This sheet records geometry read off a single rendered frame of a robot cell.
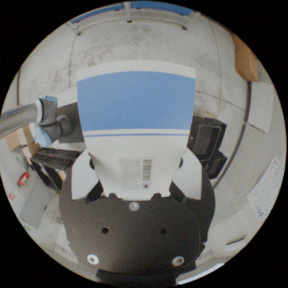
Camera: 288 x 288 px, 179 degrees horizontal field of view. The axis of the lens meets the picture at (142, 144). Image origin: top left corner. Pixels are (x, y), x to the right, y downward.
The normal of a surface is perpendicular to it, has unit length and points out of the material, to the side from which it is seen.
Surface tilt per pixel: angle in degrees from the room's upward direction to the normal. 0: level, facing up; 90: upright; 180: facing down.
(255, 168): 90
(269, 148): 90
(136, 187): 0
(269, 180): 90
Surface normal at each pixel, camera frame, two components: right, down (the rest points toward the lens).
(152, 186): 0.04, 0.48
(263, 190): -1.00, 0.01
